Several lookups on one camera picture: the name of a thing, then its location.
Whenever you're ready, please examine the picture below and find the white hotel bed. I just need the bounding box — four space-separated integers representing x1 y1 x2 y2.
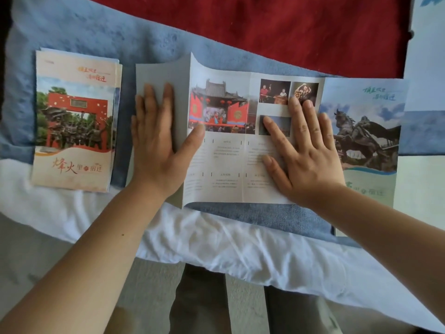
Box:
0 158 445 333

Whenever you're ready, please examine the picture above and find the person's right hand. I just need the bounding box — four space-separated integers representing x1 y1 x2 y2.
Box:
261 97 347 209

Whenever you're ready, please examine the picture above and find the person's left hand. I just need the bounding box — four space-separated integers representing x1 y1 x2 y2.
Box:
130 82 206 200

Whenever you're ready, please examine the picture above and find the person's right forearm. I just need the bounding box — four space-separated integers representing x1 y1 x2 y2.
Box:
305 184 445 326

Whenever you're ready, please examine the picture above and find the person's left forearm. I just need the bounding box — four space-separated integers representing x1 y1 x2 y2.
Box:
0 182 174 334

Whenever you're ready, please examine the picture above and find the red monument cover brochure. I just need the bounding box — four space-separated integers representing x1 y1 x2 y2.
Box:
30 48 121 193

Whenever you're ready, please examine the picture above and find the pale green leaflet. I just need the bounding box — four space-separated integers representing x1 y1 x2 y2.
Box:
335 154 445 237

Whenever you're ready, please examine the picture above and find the pale blue painted brochure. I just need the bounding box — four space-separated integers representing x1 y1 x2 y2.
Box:
126 52 409 237

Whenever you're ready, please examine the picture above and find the light blue calligraphy brochure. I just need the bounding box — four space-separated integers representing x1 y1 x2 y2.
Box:
405 0 445 112

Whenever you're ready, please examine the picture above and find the red and blue bed runner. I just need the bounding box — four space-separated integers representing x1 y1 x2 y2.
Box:
0 0 445 247

